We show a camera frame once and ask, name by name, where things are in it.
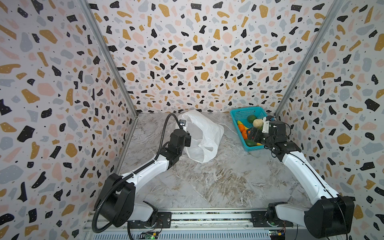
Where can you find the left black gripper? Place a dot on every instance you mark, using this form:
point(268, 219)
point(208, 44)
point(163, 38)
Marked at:
point(187, 139)

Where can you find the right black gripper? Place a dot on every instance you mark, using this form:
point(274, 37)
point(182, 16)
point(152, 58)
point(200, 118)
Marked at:
point(257, 135)

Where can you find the pale white fruit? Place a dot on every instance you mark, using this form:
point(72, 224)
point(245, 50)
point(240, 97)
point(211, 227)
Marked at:
point(258, 123)

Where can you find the green mango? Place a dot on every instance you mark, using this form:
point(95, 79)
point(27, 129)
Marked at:
point(250, 143)

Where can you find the white plastic bag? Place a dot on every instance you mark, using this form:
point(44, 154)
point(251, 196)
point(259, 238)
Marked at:
point(205, 136)

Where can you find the small orange tangerine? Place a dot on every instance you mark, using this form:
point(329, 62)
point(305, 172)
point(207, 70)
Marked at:
point(241, 127)

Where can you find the teal plastic basket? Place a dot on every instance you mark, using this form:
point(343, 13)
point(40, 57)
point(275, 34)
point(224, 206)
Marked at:
point(242, 115)

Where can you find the orange fruit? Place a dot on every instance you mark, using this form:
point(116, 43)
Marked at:
point(244, 135)

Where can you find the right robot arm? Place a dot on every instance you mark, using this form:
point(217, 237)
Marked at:
point(330, 214)

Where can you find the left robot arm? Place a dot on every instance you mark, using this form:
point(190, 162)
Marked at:
point(116, 204)

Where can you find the green round fruit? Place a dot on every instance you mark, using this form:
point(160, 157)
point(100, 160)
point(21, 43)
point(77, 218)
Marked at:
point(251, 118)

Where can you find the yellow banana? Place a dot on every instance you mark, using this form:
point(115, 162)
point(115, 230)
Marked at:
point(240, 123)

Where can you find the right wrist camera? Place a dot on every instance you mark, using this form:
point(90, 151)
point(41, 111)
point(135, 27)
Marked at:
point(266, 123)

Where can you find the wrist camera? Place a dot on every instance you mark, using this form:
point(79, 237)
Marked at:
point(266, 123)
point(183, 123)

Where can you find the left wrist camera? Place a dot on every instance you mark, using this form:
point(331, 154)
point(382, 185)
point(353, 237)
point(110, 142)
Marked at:
point(183, 123)

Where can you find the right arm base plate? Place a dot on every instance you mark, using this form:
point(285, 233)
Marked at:
point(262, 219)

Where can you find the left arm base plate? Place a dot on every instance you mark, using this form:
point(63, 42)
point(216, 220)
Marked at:
point(161, 220)

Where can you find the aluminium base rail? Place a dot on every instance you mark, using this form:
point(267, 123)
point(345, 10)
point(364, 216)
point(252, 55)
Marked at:
point(201, 224)

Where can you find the right aluminium corner post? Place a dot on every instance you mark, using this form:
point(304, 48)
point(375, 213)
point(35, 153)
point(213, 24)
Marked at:
point(331, 14)

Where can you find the aluminium corner post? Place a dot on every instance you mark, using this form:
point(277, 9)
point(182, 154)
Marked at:
point(84, 5)
point(331, 14)

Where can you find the left aluminium corner post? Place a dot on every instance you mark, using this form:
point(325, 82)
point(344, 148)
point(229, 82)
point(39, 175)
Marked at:
point(84, 5)

